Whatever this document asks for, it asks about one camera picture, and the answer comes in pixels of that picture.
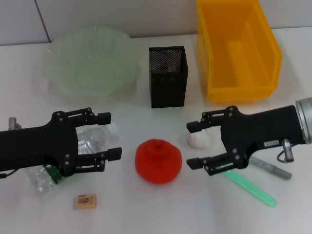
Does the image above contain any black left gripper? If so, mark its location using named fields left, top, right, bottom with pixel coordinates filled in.
left=0, top=107, right=122, bottom=177

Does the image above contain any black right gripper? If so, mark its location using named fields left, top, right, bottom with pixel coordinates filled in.
left=186, top=105, right=306, bottom=170

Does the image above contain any white paper ball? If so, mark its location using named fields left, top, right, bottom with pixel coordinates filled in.
left=187, top=128, right=210, bottom=149

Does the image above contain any clear green-label plastic bottle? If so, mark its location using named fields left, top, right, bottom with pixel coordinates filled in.
left=24, top=123, right=120, bottom=195

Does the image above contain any red-orange knitted orange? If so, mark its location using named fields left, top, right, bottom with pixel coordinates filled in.
left=135, top=138, right=183, bottom=185

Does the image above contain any black mesh pen holder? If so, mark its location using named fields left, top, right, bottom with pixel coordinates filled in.
left=149, top=45, right=189, bottom=109

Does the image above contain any small tan eraser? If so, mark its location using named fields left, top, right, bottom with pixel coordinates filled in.
left=73, top=194, right=98, bottom=210

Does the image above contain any green glass fruit plate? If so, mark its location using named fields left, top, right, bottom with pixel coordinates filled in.
left=43, top=26, right=141, bottom=105

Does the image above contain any grey marker pen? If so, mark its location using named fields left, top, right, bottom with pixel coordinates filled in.
left=248, top=156, right=293, bottom=181

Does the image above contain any yellow plastic bin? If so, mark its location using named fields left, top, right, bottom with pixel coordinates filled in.
left=196, top=0, right=283, bottom=102

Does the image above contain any right wrist connector cable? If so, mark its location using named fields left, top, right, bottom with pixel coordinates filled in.
left=276, top=138, right=295, bottom=163

